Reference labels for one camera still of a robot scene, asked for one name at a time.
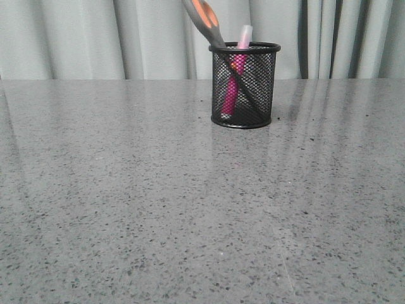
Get pink marker pen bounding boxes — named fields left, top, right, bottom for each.
left=221, top=25, right=253, bottom=120

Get grey orange scissors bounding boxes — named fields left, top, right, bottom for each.
left=183, top=1, right=263, bottom=118

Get black mesh pen cup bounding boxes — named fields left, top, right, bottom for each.
left=209, top=42, right=281, bottom=129

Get grey curtain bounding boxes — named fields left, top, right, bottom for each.
left=1, top=1, right=404, bottom=80

